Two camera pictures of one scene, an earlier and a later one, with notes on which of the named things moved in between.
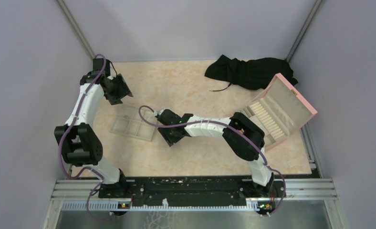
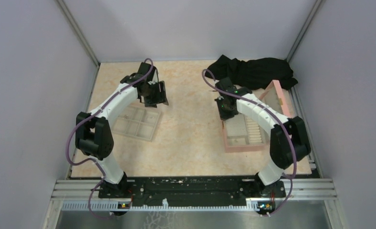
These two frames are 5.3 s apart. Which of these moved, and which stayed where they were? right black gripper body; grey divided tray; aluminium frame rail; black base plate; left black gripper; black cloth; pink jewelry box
Moved: pink jewelry box; right black gripper body; left black gripper
Stayed: black base plate; aluminium frame rail; grey divided tray; black cloth
